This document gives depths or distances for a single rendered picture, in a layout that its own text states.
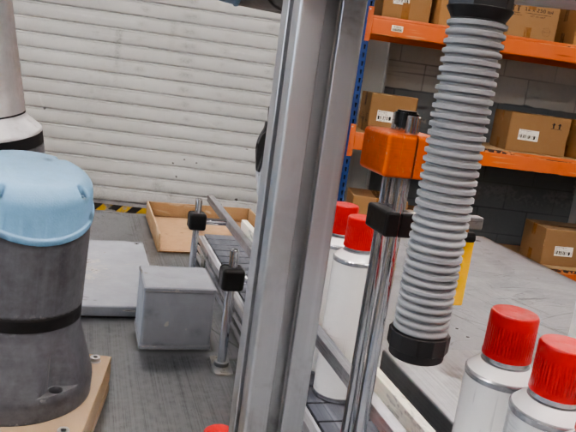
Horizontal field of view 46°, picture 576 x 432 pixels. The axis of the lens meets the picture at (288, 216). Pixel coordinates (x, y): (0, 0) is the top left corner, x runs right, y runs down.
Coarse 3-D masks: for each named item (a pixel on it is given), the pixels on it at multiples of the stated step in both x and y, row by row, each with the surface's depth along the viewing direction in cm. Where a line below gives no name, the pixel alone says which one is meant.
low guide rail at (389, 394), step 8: (248, 224) 135; (248, 232) 132; (376, 376) 73; (384, 376) 73; (376, 384) 73; (384, 384) 72; (392, 384) 72; (376, 392) 73; (384, 392) 71; (392, 392) 70; (400, 392) 70; (384, 400) 71; (392, 400) 70; (400, 400) 68; (392, 408) 69; (400, 408) 68; (408, 408) 67; (400, 416) 68; (408, 416) 66; (416, 416) 66; (408, 424) 66; (416, 424) 64; (424, 424) 64
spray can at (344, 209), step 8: (336, 208) 76; (344, 208) 76; (352, 208) 76; (336, 216) 76; (344, 216) 76; (336, 224) 76; (344, 224) 76; (336, 232) 76; (344, 232) 76; (336, 240) 76; (344, 240) 76; (336, 248) 76; (328, 256) 76; (328, 264) 76; (328, 272) 77; (328, 280) 77; (320, 312) 78; (320, 320) 78; (312, 368) 79
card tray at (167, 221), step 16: (160, 208) 165; (176, 208) 166; (192, 208) 167; (208, 208) 169; (240, 208) 171; (160, 224) 158; (176, 224) 160; (240, 224) 169; (160, 240) 145; (176, 240) 146
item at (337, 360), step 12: (216, 204) 127; (228, 216) 118; (228, 228) 114; (240, 228) 111; (240, 240) 106; (324, 336) 70; (324, 348) 68; (336, 348) 67; (336, 360) 65; (348, 360) 65; (336, 372) 65; (348, 372) 62; (372, 408) 57; (384, 408) 56; (372, 420) 56; (384, 420) 54; (396, 420) 54
